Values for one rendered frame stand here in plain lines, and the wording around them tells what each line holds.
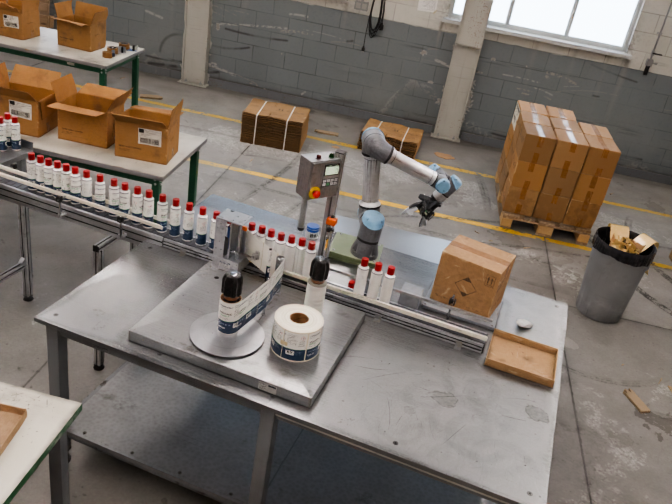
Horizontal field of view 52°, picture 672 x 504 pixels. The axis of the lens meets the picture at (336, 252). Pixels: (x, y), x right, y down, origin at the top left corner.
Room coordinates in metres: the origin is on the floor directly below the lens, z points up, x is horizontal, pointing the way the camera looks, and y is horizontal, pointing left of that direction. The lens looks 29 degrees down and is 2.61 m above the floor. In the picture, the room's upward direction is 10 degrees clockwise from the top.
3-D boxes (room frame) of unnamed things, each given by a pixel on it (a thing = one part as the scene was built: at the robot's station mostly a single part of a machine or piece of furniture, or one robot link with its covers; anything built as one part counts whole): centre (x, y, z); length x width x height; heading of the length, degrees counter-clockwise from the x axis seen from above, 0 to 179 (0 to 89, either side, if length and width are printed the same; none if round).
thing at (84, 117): (4.34, 1.75, 0.96); 0.53 x 0.45 x 0.37; 176
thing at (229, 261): (2.87, 0.49, 1.01); 0.14 x 0.13 x 0.26; 75
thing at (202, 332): (2.31, 0.38, 0.89); 0.31 x 0.31 x 0.01
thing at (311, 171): (2.95, 0.14, 1.38); 0.17 x 0.10 x 0.19; 130
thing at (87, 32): (6.43, 2.71, 0.97); 0.43 x 0.42 x 0.37; 171
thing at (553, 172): (6.40, -1.88, 0.45); 1.20 x 0.84 x 0.89; 176
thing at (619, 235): (4.67, -2.11, 0.50); 0.42 x 0.41 x 0.28; 84
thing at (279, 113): (7.04, 0.87, 0.16); 0.65 x 0.54 x 0.32; 89
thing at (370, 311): (2.84, 0.05, 0.85); 1.65 x 0.11 x 0.05; 75
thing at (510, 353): (2.59, -0.91, 0.85); 0.30 x 0.26 x 0.04; 75
